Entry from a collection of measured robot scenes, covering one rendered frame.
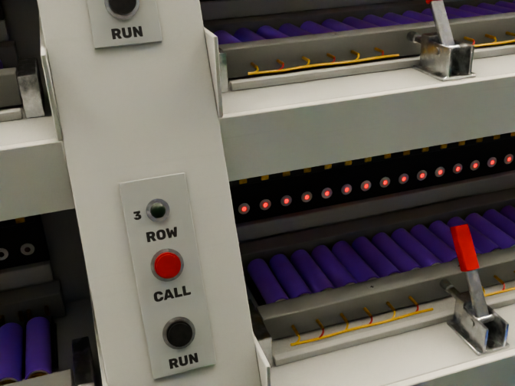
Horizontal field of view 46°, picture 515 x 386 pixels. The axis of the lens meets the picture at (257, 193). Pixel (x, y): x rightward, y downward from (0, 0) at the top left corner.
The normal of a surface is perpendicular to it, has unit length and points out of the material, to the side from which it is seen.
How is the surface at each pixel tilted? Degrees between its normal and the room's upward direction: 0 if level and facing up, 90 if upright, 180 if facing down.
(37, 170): 112
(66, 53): 90
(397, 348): 22
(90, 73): 90
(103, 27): 90
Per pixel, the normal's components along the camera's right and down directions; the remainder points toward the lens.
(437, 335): -0.04, -0.90
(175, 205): 0.28, 0.04
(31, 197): 0.32, 0.41
